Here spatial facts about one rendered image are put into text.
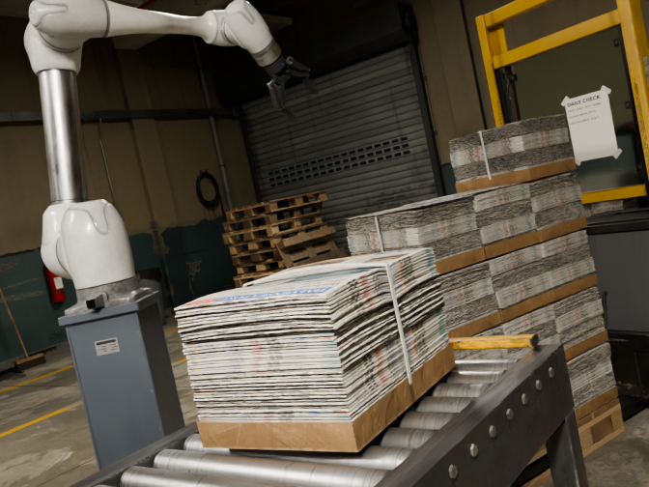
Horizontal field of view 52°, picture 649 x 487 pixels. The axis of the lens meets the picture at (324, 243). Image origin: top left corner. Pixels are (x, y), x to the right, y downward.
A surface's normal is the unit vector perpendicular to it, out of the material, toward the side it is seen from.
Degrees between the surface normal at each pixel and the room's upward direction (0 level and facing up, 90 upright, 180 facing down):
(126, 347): 90
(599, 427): 90
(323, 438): 92
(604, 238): 90
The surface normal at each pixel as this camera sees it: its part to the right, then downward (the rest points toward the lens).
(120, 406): -0.03, 0.07
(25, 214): 0.78, -0.13
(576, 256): 0.57, -0.07
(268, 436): -0.51, 0.22
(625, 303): -0.80, 0.21
